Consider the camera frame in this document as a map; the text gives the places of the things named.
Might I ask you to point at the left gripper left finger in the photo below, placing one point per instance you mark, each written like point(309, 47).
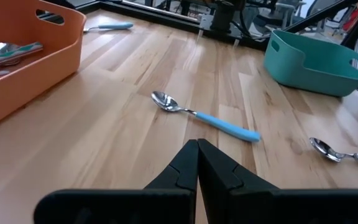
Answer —
point(154, 205)

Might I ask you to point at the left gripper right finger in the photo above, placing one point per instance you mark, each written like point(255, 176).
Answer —
point(259, 207)

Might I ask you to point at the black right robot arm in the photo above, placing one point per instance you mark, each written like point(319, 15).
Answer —
point(224, 18)

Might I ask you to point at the green plastic bin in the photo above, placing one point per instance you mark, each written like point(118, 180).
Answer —
point(309, 74)

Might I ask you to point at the orange plastic bin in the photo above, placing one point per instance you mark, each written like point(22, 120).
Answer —
point(42, 81)

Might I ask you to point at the grey office chair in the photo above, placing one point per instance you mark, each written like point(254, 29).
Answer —
point(291, 12)

